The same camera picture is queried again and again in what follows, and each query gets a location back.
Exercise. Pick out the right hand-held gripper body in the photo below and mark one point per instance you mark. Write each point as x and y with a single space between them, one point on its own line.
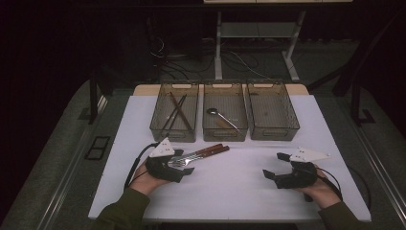
297 177

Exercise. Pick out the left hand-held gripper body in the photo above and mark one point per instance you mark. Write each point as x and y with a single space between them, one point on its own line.
161 169

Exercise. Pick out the black chopstick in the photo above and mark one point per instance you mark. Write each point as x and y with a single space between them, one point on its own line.
172 114
176 112

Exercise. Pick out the brown translucent plastic bin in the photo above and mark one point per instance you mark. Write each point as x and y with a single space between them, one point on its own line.
188 111
271 110
230 99

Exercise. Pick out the metal spoon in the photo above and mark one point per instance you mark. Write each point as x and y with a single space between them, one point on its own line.
213 111

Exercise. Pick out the person's left hand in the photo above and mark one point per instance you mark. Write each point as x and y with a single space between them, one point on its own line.
145 183

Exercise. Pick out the person's right hand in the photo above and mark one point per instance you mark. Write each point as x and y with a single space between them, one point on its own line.
320 191

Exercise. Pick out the white table cover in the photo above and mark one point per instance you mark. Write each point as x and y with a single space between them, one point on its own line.
223 198

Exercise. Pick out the black metal stand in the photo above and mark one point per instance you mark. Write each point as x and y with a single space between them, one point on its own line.
93 102
356 102

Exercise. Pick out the black rectangular floor frame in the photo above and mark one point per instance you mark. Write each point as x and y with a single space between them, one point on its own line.
92 148

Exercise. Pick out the grey metal desk frame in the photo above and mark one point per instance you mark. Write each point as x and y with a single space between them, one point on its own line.
218 48

